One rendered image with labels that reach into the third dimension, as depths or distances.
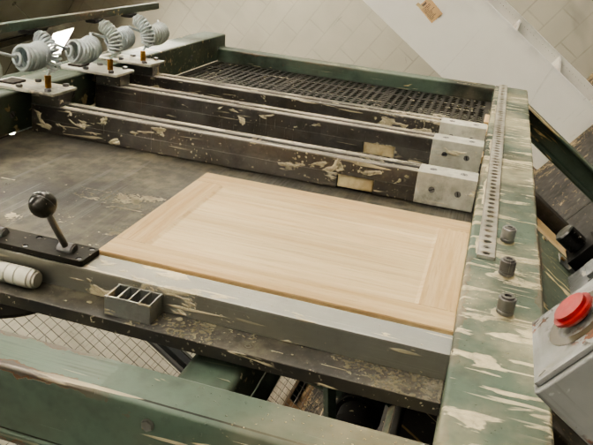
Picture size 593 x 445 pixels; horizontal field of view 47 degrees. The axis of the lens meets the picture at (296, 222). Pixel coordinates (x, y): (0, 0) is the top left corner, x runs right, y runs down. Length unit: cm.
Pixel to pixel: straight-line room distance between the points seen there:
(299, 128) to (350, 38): 497
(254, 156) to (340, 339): 73
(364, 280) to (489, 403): 36
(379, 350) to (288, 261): 28
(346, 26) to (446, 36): 182
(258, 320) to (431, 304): 27
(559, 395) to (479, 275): 51
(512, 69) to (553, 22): 142
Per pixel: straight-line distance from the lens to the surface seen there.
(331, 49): 685
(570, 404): 64
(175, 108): 195
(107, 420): 80
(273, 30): 702
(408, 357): 92
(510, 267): 111
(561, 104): 518
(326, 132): 181
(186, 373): 94
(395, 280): 112
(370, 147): 180
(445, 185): 149
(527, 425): 81
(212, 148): 160
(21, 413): 87
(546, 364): 64
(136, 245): 116
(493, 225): 131
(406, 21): 518
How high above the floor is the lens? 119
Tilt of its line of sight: 2 degrees down
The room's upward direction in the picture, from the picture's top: 46 degrees counter-clockwise
